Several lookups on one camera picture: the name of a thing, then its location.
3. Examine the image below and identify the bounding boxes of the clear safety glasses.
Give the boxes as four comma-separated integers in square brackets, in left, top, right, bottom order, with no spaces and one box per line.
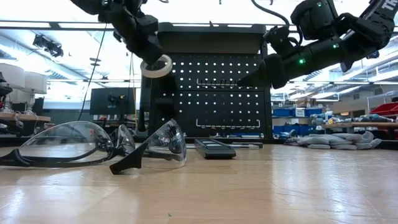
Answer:
[109,118,188,175]
[0,120,137,169]

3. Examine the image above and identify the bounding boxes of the black monitor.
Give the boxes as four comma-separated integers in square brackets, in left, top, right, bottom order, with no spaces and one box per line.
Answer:
[90,87,137,116]

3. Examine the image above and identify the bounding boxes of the black aluminium table frame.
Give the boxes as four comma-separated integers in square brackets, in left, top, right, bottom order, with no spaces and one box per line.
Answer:
[0,135,398,150]

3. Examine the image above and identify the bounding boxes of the wooden desk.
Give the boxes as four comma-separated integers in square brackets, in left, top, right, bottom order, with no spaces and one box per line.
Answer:
[0,111,52,137]

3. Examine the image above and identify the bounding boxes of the white table lamp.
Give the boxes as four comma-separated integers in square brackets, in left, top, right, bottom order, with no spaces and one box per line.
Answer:
[0,63,25,90]
[24,71,48,115]

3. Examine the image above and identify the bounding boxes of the grey work glove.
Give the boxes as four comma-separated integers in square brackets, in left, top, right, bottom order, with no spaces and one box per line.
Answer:
[303,130,375,146]
[284,136,382,151]

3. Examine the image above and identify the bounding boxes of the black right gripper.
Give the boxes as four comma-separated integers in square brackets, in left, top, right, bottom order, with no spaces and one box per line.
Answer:
[238,53,289,90]

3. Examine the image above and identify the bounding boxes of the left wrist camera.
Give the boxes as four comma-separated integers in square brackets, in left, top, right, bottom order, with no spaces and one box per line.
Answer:
[134,14,160,35]

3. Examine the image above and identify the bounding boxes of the black ceiling device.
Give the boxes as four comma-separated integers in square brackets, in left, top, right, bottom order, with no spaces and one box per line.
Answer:
[32,34,65,58]

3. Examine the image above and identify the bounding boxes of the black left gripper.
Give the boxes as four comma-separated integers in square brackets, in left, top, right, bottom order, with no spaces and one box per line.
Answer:
[113,17,165,65]

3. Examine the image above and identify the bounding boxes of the white tape roll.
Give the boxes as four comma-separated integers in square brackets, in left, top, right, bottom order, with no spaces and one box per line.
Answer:
[139,54,174,79]

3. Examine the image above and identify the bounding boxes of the black pegboard stand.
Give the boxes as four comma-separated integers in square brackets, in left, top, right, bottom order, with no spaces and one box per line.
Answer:
[139,22,274,140]

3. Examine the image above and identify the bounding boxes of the red storage bin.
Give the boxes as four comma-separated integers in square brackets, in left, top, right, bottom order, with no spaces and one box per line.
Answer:
[369,102,398,116]

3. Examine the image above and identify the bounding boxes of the black hanging cable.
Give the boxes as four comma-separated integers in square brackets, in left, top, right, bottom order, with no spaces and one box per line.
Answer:
[73,23,108,135]

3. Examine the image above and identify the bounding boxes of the wooden workbench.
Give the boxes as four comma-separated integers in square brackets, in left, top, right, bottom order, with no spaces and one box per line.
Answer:
[322,121,398,139]

